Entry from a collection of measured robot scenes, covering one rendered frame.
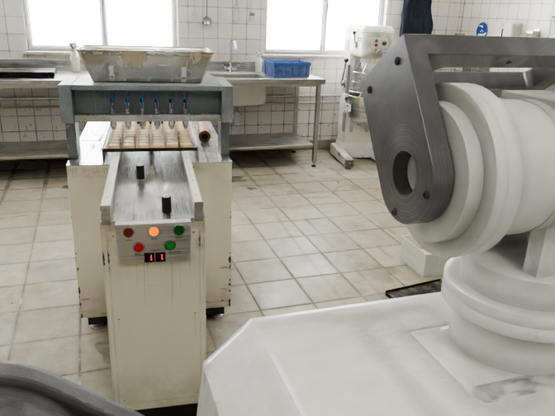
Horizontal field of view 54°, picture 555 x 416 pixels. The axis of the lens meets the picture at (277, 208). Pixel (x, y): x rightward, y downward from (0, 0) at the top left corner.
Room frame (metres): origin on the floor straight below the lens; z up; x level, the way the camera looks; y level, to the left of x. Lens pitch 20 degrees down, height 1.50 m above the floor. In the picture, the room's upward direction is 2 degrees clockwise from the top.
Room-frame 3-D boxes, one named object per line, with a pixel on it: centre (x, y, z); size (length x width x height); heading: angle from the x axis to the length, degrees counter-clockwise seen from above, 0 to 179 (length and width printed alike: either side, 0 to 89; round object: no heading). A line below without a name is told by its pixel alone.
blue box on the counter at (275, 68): (5.64, -0.04, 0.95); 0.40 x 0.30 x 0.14; 112
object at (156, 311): (2.00, 0.48, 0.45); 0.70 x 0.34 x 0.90; 13
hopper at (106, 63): (2.49, 0.60, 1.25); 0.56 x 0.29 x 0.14; 103
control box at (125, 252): (1.65, 0.40, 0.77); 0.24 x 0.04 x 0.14; 103
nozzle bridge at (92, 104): (2.49, 0.60, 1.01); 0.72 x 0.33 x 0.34; 103
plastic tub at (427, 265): (3.16, -0.95, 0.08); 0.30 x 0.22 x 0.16; 18
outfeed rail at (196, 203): (2.63, 0.49, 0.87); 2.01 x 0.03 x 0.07; 13
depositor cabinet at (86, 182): (2.95, 0.71, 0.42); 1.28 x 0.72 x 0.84; 13
